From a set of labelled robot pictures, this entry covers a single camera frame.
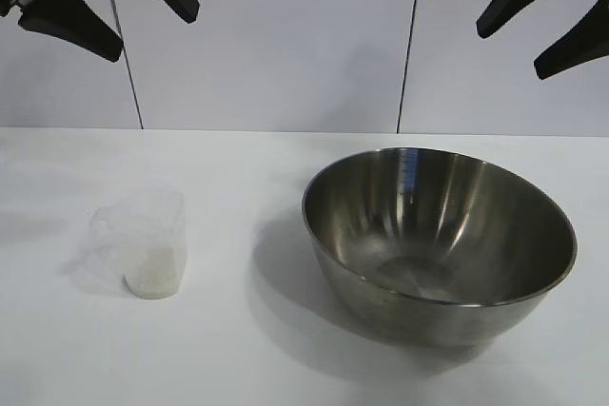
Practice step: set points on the stainless steel mixing bowl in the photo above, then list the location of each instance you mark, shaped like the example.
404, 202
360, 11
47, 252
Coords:
428, 235

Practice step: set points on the clear plastic measuring cup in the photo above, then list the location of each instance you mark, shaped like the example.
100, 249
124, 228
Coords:
143, 225

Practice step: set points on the white rice grains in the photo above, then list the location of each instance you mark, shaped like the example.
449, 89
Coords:
154, 275

